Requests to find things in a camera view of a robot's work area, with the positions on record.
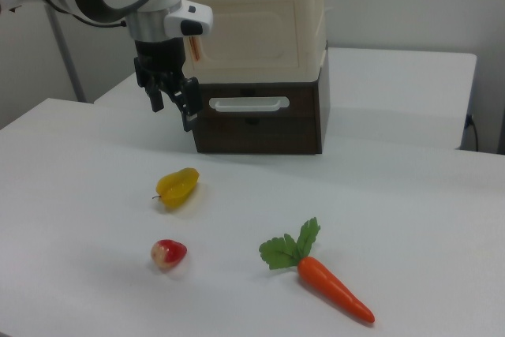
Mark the cream plastic cabinet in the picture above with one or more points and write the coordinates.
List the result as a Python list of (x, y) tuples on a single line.
[(256, 17)]

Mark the cream cabinet door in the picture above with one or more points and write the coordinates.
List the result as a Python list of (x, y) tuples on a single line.
[(246, 33)]

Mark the orange toy carrot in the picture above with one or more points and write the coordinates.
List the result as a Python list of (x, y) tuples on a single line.
[(315, 270)]

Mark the yellow toy starfruit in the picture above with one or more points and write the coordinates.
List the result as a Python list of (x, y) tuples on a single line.
[(176, 188)]

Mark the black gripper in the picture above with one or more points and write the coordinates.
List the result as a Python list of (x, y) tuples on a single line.
[(159, 58)]

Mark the grey metal pole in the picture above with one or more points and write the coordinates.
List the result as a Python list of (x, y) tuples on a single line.
[(65, 57)]

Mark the red apple toy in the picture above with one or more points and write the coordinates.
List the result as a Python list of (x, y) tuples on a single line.
[(167, 254)]

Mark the dark brown drawer box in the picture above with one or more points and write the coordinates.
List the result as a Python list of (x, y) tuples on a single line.
[(260, 116)]

